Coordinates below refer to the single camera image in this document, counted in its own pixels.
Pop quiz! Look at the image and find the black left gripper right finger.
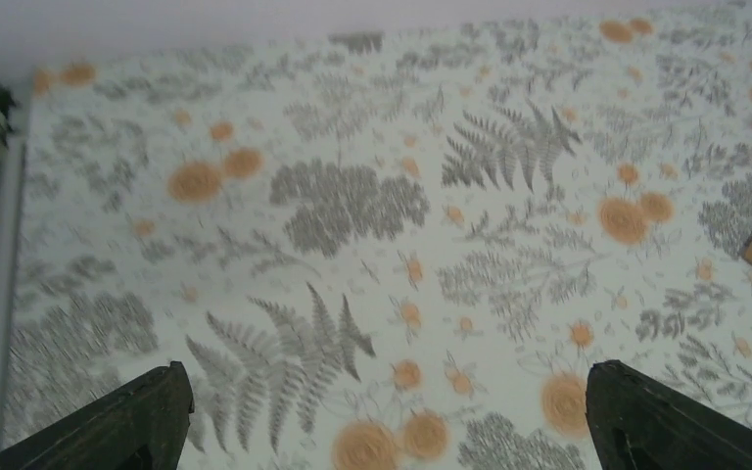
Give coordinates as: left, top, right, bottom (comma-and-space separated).
586, 359, 752, 470

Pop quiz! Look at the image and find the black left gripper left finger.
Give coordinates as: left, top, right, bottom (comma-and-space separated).
0, 361, 195, 470

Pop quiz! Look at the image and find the floral patterned table mat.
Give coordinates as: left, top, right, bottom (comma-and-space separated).
4, 1, 752, 469

